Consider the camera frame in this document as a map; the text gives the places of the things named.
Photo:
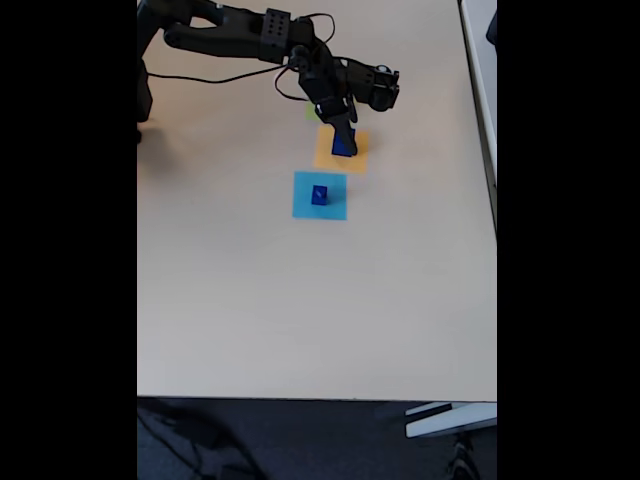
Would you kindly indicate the medium blue cube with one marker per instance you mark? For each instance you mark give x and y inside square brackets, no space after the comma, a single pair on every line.
[339,147]

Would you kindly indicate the small blue cube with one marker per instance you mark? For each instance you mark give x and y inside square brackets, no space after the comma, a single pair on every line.
[319,197]

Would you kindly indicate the light blue paper square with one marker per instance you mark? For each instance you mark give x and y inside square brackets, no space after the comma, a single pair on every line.
[302,210]

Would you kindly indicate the green paper square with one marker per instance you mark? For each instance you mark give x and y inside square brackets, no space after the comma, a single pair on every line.
[311,114]

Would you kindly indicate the orange paper square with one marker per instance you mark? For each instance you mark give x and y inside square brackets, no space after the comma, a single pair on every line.
[325,162]

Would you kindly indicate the dark blue object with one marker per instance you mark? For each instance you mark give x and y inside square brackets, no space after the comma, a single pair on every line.
[493,30]

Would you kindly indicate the white table foot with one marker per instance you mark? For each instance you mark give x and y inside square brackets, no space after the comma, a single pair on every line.
[450,422]

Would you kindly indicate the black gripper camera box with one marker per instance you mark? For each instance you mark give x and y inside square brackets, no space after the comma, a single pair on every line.
[375,87]

